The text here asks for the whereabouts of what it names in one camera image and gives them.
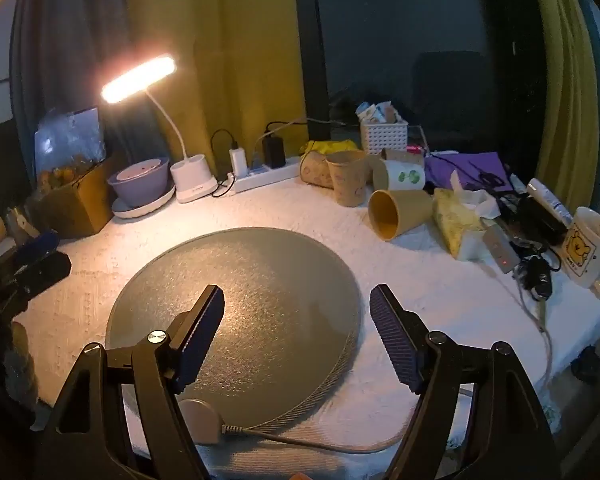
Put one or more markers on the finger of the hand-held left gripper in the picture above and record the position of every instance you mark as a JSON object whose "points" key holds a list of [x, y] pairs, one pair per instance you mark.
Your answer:
{"points": [[45, 269], [37, 247]]}

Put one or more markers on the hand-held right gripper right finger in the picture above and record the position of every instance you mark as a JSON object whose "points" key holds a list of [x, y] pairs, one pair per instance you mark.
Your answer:
{"points": [[392, 330]]}

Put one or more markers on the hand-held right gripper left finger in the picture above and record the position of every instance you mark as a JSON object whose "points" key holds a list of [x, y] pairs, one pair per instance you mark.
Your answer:
{"points": [[205, 330]]}

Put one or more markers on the plain yellow cup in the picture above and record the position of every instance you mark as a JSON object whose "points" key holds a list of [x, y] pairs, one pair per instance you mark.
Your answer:
{"points": [[397, 212]]}

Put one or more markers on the white cup green print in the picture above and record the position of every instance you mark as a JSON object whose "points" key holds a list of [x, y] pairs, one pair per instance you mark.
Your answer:
{"points": [[405, 176]]}

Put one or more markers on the tall tan paper cup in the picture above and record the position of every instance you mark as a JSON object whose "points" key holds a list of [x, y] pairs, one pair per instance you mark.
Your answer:
{"points": [[347, 180]]}

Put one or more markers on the patterned tan paper cup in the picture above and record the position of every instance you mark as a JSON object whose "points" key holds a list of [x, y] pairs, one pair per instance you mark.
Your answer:
{"points": [[314, 170]]}

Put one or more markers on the brown cardboard box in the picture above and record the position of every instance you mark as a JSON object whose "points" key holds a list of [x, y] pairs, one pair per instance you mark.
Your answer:
{"points": [[80, 205]]}

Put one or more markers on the round grey placemat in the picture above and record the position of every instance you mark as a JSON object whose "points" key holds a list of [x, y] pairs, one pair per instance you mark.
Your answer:
{"points": [[260, 285]]}

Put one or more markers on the white power adapter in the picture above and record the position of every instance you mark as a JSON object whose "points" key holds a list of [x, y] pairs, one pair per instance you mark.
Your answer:
{"points": [[200, 420]]}

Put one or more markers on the white plate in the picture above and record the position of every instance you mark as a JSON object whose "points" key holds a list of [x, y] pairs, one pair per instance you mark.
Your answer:
{"points": [[145, 211]]}

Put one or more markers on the blue plastic bag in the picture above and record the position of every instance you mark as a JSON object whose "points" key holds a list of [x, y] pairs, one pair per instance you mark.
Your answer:
{"points": [[70, 135]]}

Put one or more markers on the purple bowl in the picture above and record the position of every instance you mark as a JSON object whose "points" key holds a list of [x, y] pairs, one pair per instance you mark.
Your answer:
{"points": [[140, 189]]}

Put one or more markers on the yellow tissue pack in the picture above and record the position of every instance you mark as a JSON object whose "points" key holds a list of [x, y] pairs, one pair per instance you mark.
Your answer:
{"points": [[455, 220]]}

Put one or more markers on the white textured tablecloth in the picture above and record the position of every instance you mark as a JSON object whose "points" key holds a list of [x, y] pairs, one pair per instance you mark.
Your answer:
{"points": [[305, 210]]}

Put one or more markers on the white desk lamp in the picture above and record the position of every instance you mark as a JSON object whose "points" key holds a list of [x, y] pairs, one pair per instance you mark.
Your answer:
{"points": [[192, 180]]}

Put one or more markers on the black key bunch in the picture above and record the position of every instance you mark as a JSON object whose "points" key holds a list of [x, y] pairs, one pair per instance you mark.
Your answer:
{"points": [[535, 275]]}

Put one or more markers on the white tissue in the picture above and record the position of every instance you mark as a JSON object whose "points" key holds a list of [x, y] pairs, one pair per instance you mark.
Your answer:
{"points": [[482, 202]]}

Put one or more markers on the purple cloth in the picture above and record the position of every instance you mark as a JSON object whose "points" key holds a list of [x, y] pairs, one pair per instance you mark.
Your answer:
{"points": [[445, 170]]}

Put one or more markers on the white power strip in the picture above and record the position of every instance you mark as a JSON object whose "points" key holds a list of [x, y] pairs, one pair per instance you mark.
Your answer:
{"points": [[275, 175]]}

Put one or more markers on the white charger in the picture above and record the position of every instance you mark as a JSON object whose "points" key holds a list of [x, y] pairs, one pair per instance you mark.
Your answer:
{"points": [[238, 162]]}

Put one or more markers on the black case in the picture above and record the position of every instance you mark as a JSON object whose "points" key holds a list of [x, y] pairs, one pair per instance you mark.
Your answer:
{"points": [[535, 220]]}

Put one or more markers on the black charger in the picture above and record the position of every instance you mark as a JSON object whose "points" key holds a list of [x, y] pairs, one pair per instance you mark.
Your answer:
{"points": [[274, 152]]}

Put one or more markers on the white plastic basket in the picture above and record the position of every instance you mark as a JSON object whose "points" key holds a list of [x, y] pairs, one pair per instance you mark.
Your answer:
{"points": [[384, 137]]}

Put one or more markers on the yellow cloth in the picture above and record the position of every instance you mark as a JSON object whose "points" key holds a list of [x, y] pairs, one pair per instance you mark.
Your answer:
{"points": [[330, 146]]}

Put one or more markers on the grey curtain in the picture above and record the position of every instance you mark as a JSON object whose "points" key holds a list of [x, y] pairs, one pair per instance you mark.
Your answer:
{"points": [[70, 50]]}

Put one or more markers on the white tube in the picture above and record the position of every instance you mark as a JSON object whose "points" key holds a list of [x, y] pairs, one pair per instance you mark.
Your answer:
{"points": [[550, 202]]}

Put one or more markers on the cream bear print mug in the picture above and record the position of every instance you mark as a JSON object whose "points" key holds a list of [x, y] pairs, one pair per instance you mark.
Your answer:
{"points": [[587, 250]]}

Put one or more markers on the bunch of small packets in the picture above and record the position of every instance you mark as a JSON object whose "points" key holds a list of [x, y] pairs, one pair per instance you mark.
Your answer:
{"points": [[380, 111]]}

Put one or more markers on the yellow curtain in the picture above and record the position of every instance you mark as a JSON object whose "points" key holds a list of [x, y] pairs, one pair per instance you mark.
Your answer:
{"points": [[565, 85], [240, 60]]}

